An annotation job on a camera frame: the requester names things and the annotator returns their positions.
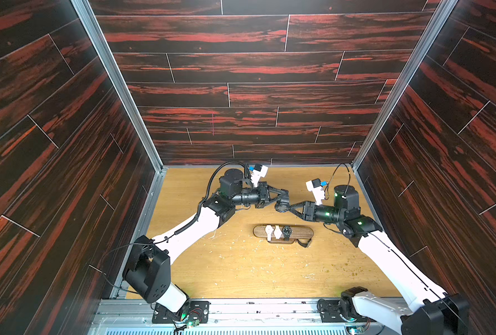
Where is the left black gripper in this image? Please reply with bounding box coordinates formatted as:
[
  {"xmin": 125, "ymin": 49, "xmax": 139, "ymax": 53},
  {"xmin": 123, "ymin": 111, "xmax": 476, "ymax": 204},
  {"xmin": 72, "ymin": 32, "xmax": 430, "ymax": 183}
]
[{"xmin": 227, "ymin": 183, "xmax": 283, "ymax": 209}]

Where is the dark wooden watch stand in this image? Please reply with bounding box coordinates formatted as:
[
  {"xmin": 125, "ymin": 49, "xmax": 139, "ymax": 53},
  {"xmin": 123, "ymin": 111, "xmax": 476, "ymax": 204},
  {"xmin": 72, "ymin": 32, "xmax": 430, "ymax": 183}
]
[{"xmin": 253, "ymin": 225, "xmax": 314, "ymax": 248}]

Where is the black watch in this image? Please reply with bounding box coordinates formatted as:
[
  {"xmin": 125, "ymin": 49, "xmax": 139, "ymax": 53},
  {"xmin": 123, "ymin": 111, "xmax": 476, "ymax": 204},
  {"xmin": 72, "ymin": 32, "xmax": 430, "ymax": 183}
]
[
  {"xmin": 296, "ymin": 239, "xmax": 312, "ymax": 248},
  {"xmin": 275, "ymin": 196, "xmax": 290, "ymax": 213},
  {"xmin": 282, "ymin": 226, "xmax": 292, "ymax": 241}
]

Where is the white watch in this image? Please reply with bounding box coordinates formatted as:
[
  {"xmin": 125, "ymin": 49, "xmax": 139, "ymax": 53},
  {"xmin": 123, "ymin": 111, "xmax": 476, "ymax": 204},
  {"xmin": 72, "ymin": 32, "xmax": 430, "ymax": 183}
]
[
  {"xmin": 265, "ymin": 225, "xmax": 274, "ymax": 242},
  {"xmin": 273, "ymin": 226, "xmax": 282, "ymax": 240}
]

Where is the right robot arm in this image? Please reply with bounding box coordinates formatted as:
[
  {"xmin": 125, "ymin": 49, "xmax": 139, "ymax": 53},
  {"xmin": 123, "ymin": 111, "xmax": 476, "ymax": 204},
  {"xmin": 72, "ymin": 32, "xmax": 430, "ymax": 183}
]
[{"xmin": 288, "ymin": 185, "xmax": 469, "ymax": 334}]

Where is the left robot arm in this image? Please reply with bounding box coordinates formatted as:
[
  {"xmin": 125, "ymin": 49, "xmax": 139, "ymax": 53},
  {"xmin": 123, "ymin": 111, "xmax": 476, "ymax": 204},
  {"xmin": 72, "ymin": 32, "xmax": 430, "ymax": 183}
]
[{"xmin": 122, "ymin": 162, "xmax": 290, "ymax": 319}]

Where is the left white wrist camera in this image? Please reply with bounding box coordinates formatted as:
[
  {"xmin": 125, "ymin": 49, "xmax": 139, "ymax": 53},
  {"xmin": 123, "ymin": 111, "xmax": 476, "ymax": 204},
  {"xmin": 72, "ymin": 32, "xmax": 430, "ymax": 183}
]
[{"xmin": 249, "ymin": 164, "xmax": 268, "ymax": 188}]

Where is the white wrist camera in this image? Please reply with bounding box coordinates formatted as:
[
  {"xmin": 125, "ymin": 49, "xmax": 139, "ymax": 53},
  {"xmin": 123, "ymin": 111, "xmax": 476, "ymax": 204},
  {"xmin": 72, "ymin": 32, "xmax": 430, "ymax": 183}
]
[
  {"xmin": 306, "ymin": 179, "xmax": 328, "ymax": 205},
  {"xmin": 249, "ymin": 164, "xmax": 268, "ymax": 188}
]

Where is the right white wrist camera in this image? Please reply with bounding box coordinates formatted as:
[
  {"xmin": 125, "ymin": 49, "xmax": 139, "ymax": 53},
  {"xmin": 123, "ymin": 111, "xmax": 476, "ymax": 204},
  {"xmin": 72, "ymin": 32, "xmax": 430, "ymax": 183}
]
[{"xmin": 306, "ymin": 179, "xmax": 328, "ymax": 205}]

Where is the right black cable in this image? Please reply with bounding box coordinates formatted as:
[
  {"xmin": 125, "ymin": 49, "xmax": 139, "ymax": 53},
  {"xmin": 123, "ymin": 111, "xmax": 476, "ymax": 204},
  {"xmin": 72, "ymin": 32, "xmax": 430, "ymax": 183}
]
[{"xmin": 326, "ymin": 162, "xmax": 353, "ymax": 195}]

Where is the black cable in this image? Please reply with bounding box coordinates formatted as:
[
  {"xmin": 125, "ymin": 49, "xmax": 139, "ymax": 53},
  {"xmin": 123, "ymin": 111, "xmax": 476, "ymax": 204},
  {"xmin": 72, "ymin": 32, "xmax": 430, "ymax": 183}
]
[
  {"xmin": 326, "ymin": 162, "xmax": 353, "ymax": 195},
  {"xmin": 203, "ymin": 161, "xmax": 249, "ymax": 202}
]

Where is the left black cable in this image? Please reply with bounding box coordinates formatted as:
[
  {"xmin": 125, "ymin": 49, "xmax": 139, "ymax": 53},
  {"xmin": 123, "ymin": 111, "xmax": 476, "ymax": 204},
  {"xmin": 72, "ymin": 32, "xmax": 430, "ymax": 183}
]
[{"xmin": 203, "ymin": 161, "xmax": 249, "ymax": 202}]

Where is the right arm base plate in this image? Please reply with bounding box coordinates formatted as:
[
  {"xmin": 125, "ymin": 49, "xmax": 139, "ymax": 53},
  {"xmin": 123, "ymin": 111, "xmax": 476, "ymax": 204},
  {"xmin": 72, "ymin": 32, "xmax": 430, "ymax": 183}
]
[{"xmin": 316, "ymin": 298, "xmax": 371, "ymax": 323}]

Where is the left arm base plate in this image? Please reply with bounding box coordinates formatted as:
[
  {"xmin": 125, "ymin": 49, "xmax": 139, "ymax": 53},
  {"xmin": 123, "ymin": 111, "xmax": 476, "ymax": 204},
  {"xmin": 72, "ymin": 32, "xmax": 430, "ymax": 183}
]
[{"xmin": 152, "ymin": 300, "xmax": 210, "ymax": 327}]

